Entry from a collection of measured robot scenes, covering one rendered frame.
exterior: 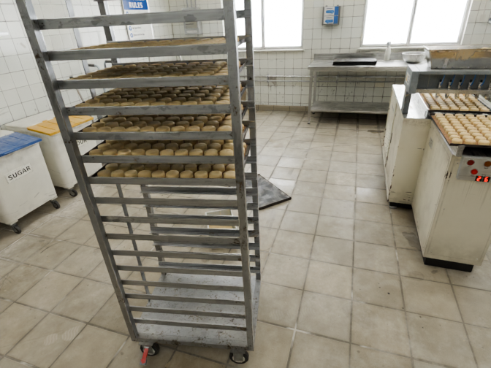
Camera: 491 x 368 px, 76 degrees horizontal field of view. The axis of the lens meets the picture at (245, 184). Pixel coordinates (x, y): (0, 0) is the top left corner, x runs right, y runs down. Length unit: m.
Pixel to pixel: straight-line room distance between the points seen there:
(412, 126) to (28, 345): 2.93
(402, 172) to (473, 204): 0.77
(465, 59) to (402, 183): 1.00
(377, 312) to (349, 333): 0.24
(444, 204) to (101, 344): 2.18
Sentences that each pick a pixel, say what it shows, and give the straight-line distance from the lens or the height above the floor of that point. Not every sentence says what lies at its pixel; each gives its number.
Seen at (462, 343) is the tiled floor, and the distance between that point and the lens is 2.19.
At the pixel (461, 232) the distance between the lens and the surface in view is 2.40.
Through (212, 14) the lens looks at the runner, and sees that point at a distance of 1.01.
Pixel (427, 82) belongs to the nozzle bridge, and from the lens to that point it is 2.77.
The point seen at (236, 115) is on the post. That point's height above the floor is 1.31.
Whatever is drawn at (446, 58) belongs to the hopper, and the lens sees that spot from 2.73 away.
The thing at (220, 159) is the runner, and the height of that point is 1.14.
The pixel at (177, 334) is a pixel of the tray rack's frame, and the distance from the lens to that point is 1.83.
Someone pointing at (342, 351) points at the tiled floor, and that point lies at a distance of 1.94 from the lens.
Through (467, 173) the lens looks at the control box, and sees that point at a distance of 2.16.
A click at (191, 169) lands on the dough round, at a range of 1.26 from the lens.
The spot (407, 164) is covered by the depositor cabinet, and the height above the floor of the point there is 0.45.
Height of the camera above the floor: 1.58
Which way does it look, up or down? 28 degrees down
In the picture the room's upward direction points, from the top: 3 degrees counter-clockwise
